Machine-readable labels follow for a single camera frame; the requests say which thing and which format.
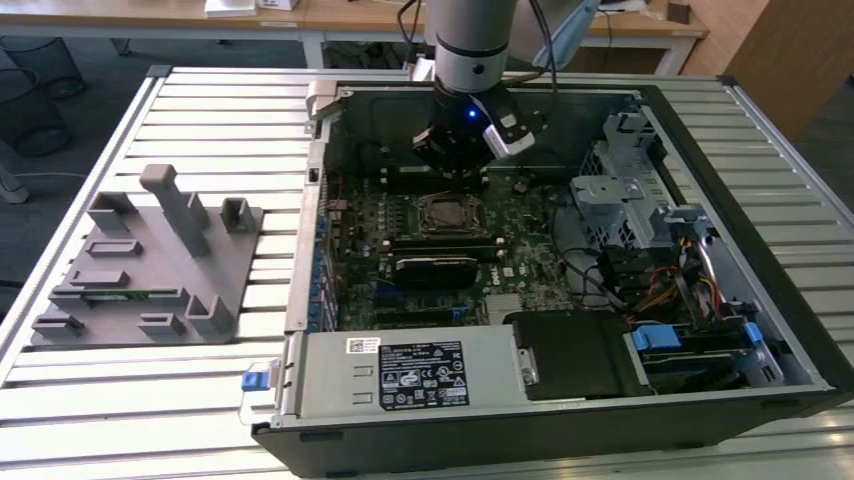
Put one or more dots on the green motherboard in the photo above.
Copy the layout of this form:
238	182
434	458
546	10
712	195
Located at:
527	240

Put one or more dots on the silver power supply with label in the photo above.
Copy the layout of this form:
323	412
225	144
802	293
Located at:
327	375

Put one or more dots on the silver finned heatsink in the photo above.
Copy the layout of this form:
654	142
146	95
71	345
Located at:
503	306

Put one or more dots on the CPU socket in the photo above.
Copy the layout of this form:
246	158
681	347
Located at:
447	232

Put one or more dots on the grey plastic parts rack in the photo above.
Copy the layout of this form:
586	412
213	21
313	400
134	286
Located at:
167	300

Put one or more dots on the small white camera box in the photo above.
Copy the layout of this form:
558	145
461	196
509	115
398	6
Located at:
422	70

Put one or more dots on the black mesh waste bin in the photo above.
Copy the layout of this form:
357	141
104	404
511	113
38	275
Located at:
34	120
47	60

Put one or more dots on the silver metal drive cage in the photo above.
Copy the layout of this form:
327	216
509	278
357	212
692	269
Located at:
601	200

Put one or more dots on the blue case latch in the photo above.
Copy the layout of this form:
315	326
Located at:
254	382

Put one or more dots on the black open PC case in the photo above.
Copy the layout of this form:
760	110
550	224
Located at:
467	450

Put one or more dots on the wooden cabinet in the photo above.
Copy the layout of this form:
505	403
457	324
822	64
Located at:
788	50

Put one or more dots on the small black box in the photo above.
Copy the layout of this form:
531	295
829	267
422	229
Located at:
680	12

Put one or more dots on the blue disk carrier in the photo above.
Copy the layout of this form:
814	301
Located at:
657	337

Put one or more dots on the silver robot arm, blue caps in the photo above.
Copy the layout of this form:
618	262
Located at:
467	50

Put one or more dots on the black graphics card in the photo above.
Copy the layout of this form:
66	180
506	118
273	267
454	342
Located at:
434	275

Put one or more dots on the grey metal desk foot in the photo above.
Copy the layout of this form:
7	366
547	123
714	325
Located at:
12	190

